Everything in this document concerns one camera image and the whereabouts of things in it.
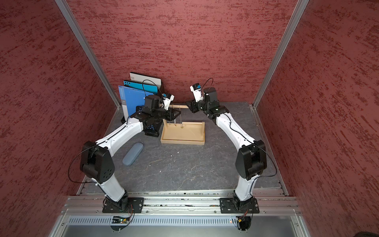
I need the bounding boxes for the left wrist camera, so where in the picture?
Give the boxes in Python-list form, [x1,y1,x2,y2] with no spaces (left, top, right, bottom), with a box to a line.
[163,93,175,110]

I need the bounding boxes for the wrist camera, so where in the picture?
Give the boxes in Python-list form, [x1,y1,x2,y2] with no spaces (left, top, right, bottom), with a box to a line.
[163,93,175,110]
[190,83,203,102]

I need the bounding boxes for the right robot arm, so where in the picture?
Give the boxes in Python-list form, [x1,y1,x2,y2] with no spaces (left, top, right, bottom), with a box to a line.
[186,84,267,212]

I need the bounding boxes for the wooden jewelry display stand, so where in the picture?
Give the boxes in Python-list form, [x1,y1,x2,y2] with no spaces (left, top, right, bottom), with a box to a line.
[160,120,205,145]

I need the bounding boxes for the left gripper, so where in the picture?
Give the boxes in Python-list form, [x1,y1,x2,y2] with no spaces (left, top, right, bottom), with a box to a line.
[152,105,181,121]

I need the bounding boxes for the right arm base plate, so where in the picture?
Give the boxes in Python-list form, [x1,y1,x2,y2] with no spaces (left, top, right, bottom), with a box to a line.
[220,197,260,214]

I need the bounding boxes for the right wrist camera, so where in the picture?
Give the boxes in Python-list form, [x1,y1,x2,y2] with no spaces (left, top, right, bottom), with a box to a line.
[190,83,203,102]

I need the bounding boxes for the aluminium corner post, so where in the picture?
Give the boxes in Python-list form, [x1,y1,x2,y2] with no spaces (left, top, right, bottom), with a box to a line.
[55,0,121,109]
[253,0,309,109]

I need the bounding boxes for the black mesh file organizer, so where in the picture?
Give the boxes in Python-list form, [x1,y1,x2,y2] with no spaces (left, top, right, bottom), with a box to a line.
[120,82,168,133]

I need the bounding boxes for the teal folder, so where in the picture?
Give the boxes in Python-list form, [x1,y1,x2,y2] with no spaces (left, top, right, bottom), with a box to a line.
[123,81,158,95]

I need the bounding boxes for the white folder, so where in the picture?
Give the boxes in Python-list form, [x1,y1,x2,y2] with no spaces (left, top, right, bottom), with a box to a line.
[129,72,162,88]

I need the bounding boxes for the aluminium rail frame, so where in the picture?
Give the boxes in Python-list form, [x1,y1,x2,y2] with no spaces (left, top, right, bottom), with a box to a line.
[51,188,310,237]

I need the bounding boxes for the left aluminium corner post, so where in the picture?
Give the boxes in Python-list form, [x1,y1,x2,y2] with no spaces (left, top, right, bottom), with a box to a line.
[55,0,121,109]

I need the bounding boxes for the right aluminium corner post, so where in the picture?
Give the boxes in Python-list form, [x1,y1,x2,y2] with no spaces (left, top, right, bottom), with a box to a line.
[253,0,309,109]

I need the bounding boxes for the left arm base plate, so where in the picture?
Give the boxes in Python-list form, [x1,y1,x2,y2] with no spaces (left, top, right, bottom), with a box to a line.
[102,197,144,214]

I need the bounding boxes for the blue-grey glasses case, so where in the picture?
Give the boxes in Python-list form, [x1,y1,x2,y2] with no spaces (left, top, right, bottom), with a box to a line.
[122,142,144,166]

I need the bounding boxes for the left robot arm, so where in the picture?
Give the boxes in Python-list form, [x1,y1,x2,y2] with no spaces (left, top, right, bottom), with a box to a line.
[80,94,181,213]

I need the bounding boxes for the black stapler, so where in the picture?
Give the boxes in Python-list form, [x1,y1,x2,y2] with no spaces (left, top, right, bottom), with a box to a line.
[145,131,159,137]

